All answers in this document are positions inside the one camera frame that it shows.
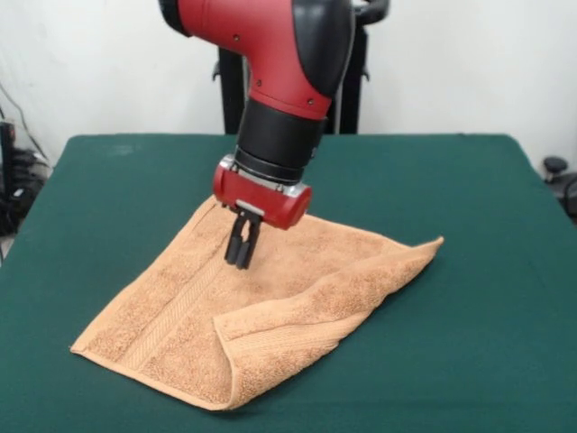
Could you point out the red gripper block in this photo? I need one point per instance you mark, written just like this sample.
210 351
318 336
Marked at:
266 203

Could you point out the tan terry towel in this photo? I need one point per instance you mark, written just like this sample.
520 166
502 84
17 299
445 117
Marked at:
270 306

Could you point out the dark green table cloth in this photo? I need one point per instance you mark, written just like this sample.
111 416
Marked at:
451 361

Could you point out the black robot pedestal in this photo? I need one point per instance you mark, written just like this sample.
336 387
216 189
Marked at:
356 81

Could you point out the black chair base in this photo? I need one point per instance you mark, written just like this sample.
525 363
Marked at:
561 180

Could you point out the black box device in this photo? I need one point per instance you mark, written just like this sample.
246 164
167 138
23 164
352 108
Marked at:
6 149

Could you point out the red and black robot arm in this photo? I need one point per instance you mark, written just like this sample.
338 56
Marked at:
279 67

